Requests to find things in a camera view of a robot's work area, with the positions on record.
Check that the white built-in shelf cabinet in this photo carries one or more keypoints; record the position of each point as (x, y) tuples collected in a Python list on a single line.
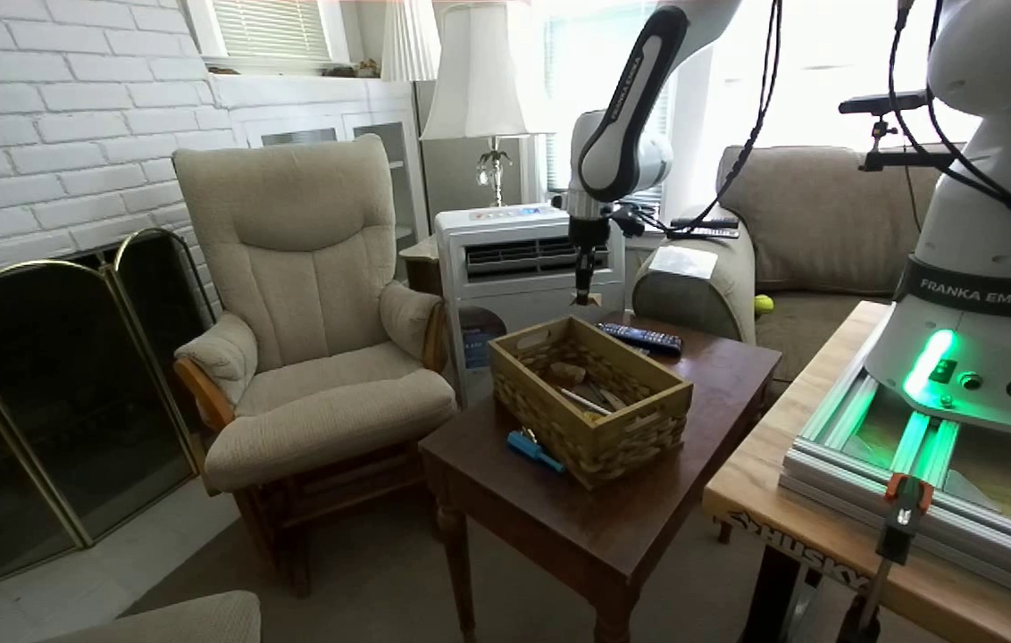
[(329, 121)]

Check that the black fireplace screen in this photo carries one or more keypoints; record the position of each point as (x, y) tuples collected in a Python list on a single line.
[(90, 416)]

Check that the black Sony remote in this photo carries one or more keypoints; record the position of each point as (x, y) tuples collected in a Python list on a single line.
[(647, 342)]

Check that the blue plastic tool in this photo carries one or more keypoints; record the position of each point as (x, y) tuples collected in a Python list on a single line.
[(535, 452)]

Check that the yellow tennis ball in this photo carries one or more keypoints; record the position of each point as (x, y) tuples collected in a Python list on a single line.
[(761, 304)]

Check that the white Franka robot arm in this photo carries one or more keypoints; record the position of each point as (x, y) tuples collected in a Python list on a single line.
[(947, 342)]

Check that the dark wooden side table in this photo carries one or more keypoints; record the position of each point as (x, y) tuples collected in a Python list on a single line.
[(597, 542)]

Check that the light wooden robot table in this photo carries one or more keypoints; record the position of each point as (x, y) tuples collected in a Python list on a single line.
[(802, 533)]

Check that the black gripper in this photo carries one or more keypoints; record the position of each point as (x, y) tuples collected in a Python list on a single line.
[(586, 235)]

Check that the white pen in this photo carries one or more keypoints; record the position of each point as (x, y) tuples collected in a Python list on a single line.
[(584, 402)]

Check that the woven wooden box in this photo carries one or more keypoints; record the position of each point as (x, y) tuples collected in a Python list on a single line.
[(593, 448)]

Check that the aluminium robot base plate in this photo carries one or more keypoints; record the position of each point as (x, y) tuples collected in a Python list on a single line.
[(846, 452)]

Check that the beige rocking armchair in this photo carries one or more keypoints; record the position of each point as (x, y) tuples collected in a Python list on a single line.
[(324, 366)]

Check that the white portable air conditioner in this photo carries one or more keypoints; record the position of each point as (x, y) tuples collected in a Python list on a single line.
[(504, 271)]

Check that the white table lamp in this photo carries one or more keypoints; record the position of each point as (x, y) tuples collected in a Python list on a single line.
[(486, 83)]

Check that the beige sofa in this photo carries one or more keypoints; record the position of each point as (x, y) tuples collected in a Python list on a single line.
[(822, 235)]

